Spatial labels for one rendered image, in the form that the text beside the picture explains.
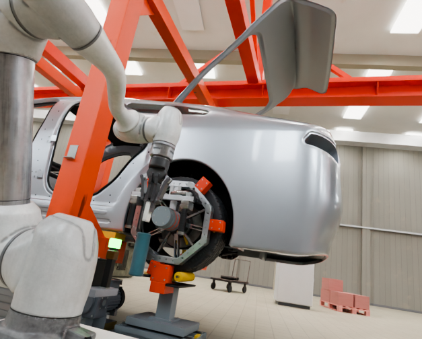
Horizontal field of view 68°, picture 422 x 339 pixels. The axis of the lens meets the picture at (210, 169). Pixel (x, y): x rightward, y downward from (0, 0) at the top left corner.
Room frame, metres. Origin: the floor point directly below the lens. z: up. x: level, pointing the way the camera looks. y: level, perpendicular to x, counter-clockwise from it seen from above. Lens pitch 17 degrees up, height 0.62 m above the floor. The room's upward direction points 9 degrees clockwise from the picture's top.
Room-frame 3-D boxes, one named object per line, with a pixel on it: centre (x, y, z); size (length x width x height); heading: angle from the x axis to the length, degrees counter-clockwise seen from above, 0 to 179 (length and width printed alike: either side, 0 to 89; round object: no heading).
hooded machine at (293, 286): (7.32, -2.24, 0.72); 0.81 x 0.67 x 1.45; 79
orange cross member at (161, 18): (3.20, 0.38, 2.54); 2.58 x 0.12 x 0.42; 162
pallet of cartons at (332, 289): (8.18, -3.76, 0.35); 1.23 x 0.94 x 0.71; 170
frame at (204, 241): (2.09, 0.20, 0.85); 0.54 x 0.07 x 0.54; 72
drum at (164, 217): (2.02, 0.23, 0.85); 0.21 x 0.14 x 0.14; 162
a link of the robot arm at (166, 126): (1.12, 0.20, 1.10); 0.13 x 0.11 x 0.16; 66
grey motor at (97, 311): (2.10, 0.53, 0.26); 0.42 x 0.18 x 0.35; 162
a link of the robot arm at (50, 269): (0.80, 0.33, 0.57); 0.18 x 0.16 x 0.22; 66
